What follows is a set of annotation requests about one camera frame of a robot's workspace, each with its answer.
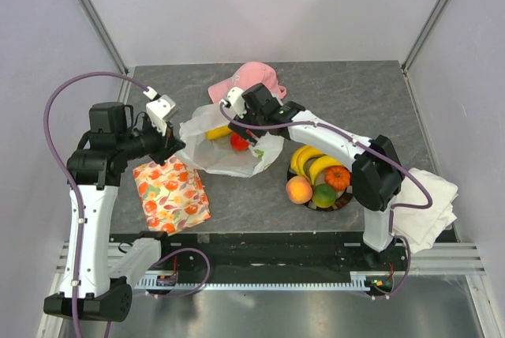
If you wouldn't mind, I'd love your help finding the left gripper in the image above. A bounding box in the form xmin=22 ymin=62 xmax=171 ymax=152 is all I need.
xmin=117 ymin=114 xmax=185 ymax=166

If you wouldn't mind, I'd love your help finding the fake red apple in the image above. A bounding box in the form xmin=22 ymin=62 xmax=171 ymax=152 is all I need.
xmin=230 ymin=133 xmax=249 ymax=152

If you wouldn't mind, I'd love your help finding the white plastic bag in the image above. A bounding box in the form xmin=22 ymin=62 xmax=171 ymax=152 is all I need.
xmin=176 ymin=103 xmax=284 ymax=178

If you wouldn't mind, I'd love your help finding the fake banana bunch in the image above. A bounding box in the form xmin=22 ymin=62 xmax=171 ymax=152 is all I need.
xmin=290 ymin=145 xmax=342 ymax=185

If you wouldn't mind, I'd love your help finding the fake peach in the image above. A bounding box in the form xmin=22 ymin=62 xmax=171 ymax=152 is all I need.
xmin=286 ymin=175 xmax=312 ymax=205

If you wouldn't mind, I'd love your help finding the fake orange mini pumpkin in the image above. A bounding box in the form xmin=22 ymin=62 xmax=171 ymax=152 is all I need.
xmin=324 ymin=166 xmax=351 ymax=191

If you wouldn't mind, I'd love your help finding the fake yellow lemon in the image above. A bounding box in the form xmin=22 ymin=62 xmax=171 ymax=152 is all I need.
xmin=312 ymin=183 xmax=338 ymax=208

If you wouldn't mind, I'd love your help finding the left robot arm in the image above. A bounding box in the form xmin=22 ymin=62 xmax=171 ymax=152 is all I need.
xmin=43 ymin=96 xmax=185 ymax=322

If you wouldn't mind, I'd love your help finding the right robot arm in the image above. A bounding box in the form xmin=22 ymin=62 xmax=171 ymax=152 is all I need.
xmin=219 ymin=84 xmax=404 ymax=270

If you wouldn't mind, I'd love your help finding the pink baseball cap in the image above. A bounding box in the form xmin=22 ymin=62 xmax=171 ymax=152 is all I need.
xmin=208 ymin=62 xmax=287 ymax=103

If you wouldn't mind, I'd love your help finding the floral orange cloth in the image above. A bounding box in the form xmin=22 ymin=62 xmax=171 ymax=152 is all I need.
xmin=133 ymin=156 xmax=211 ymax=235

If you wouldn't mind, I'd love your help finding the dark striped ceramic plate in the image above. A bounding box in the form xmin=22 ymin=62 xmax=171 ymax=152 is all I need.
xmin=303 ymin=170 xmax=354 ymax=212

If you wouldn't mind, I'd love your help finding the white folded towel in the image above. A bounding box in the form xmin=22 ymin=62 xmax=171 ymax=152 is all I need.
xmin=392 ymin=168 xmax=458 ymax=254

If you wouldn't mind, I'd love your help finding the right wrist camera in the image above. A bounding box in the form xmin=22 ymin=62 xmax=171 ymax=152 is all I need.
xmin=220 ymin=87 xmax=246 ymax=118

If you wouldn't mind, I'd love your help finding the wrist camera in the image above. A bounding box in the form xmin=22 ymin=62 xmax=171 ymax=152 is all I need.
xmin=144 ymin=87 xmax=178 ymax=136
xmin=220 ymin=87 xmax=246 ymax=118

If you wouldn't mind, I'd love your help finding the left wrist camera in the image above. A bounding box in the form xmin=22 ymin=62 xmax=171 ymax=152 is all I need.
xmin=144 ymin=87 xmax=178 ymax=136

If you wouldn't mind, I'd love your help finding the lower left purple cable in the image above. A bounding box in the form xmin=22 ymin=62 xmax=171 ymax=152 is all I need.
xmin=145 ymin=248 xmax=213 ymax=299

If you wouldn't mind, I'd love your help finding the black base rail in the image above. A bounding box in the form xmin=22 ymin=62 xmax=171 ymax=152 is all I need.
xmin=118 ymin=229 xmax=411 ymax=276

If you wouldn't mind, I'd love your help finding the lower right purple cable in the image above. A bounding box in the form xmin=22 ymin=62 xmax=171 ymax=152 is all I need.
xmin=366 ymin=235 xmax=415 ymax=302

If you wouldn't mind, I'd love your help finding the left aluminium frame post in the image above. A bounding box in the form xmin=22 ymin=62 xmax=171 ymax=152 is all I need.
xmin=53 ymin=0 xmax=131 ymax=78

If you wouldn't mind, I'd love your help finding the aluminium frame post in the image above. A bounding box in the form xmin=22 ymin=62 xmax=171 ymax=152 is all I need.
xmin=401 ymin=0 xmax=450 ymax=74
xmin=53 ymin=0 xmax=131 ymax=78

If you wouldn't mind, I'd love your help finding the right aluminium frame post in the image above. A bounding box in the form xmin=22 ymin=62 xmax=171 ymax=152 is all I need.
xmin=401 ymin=0 xmax=450 ymax=74

